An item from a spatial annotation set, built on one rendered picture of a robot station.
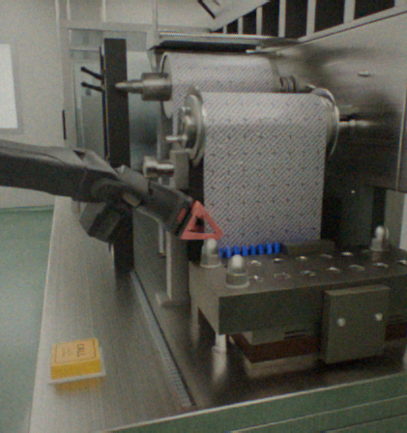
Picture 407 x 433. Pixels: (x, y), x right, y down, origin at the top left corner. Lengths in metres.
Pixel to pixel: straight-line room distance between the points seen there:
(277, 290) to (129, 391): 0.25
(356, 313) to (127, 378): 0.35
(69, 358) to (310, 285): 0.37
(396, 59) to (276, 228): 0.36
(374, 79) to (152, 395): 0.67
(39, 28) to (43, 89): 0.73
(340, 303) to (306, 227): 0.23
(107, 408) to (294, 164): 0.51
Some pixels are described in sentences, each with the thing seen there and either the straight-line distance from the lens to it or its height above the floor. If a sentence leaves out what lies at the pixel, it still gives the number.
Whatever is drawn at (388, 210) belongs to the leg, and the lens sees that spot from 1.16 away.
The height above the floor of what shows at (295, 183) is 1.15.
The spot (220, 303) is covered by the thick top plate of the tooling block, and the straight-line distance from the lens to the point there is 0.63.
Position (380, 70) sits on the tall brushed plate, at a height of 1.35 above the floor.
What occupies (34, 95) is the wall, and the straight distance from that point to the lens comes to 6.32.
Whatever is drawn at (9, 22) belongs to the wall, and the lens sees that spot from 6.43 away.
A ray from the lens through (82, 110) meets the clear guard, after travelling 1.78.
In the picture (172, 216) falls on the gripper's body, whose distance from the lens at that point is 0.74.
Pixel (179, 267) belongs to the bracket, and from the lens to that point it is 0.90.
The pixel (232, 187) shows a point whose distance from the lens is 0.81.
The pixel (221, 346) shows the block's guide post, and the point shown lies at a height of 0.91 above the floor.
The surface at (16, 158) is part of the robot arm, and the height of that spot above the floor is 1.22.
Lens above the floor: 1.28
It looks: 13 degrees down
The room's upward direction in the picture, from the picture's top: straight up
